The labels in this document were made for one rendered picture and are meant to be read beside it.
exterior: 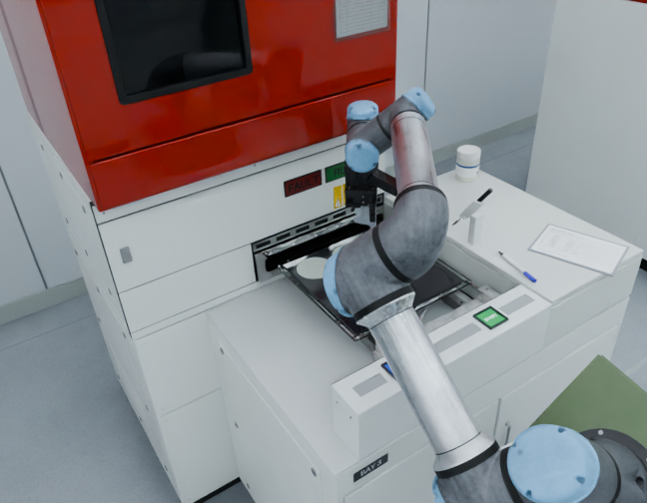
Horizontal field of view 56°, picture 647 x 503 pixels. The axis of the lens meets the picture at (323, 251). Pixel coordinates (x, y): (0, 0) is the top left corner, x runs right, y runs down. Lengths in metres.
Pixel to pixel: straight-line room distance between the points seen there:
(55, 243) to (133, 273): 1.64
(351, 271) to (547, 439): 0.40
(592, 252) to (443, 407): 0.76
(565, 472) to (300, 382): 0.67
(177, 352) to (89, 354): 1.25
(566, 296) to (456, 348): 0.33
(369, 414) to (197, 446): 0.90
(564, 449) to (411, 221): 0.41
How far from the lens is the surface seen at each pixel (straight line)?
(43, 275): 3.21
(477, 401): 1.48
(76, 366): 2.90
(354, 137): 1.36
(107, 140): 1.32
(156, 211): 1.47
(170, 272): 1.56
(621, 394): 1.22
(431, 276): 1.61
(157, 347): 1.68
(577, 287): 1.54
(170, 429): 1.90
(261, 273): 1.68
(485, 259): 1.58
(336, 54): 1.51
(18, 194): 3.01
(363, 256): 1.02
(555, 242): 1.68
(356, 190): 1.53
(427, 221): 1.01
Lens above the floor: 1.87
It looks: 35 degrees down
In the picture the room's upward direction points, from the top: 3 degrees counter-clockwise
